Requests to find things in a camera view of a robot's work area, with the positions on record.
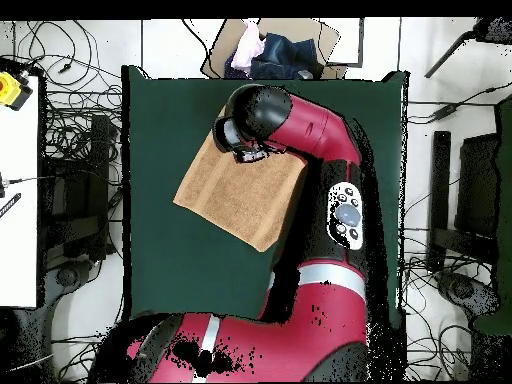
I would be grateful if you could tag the orange terry towel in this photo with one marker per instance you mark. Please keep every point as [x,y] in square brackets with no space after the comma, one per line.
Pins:
[240,200]

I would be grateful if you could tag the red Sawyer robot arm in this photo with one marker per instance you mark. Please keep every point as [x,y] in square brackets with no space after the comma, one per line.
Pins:
[320,320]

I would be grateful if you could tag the black flat tool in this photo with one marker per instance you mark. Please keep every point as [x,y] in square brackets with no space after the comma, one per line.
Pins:
[10,204]

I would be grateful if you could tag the dark green table cloth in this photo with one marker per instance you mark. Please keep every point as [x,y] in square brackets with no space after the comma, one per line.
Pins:
[168,260]

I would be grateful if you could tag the blue denim jeans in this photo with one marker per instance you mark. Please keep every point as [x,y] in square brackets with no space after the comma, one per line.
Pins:
[288,56]

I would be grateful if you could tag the pink garment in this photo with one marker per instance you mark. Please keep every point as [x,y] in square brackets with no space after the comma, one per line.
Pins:
[248,48]

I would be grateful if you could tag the brown cardboard box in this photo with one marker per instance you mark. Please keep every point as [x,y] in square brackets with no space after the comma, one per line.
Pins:
[320,40]

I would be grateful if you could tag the black stand base with caster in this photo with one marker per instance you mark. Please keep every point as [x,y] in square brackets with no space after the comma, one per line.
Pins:
[66,276]
[462,288]

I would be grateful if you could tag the white desk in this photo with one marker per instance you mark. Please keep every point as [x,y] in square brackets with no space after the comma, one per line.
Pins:
[18,240]

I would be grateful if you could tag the green cloth covered table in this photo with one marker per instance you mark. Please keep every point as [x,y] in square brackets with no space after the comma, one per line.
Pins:
[504,200]

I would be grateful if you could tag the yellow emergency stop button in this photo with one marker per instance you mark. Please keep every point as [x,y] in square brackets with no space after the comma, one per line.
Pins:
[10,90]

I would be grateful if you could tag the black tripod leg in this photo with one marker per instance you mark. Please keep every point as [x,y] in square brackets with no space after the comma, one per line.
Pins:
[496,30]

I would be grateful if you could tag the black frame stand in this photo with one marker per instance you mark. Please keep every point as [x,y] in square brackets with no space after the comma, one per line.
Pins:
[98,160]

